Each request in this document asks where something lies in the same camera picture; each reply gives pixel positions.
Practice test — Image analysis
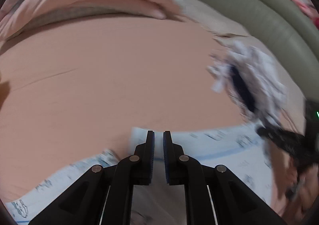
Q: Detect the beige pillow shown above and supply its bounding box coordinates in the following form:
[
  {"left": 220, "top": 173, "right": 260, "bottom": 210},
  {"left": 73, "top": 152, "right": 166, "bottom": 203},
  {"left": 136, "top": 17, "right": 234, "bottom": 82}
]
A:
[{"left": 183, "top": 0, "right": 250, "bottom": 37}]

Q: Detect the grey-green padded headboard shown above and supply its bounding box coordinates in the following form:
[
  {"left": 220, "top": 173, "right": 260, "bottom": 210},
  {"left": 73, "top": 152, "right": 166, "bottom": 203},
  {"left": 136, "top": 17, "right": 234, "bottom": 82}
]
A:
[{"left": 200, "top": 0, "right": 318, "bottom": 100}]

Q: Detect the white and navy patterned garment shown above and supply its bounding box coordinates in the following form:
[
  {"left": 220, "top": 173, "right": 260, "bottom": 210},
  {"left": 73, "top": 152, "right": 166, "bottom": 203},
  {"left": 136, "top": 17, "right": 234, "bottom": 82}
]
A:
[{"left": 207, "top": 40, "right": 287, "bottom": 126}]

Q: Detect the light blue cartoon print garment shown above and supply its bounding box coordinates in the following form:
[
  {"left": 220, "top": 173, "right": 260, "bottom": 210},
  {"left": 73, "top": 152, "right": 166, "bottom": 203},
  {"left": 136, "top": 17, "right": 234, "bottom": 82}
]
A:
[{"left": 6, "top": 124, "right": 273, "bottom": 224}]

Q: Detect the person's right hand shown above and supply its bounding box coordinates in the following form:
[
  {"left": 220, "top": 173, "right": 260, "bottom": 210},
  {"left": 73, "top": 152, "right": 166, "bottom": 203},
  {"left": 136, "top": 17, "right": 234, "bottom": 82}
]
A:
[{"left": 269, "top": 143, "right": 318, "bottom": 224}]

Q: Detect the pink bed sheet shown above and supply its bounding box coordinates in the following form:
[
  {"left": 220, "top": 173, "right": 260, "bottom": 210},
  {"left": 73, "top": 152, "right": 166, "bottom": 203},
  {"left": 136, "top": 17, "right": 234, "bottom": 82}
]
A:
[{"left": 1, "top": 15, "right": 243, "bottom": 202}]

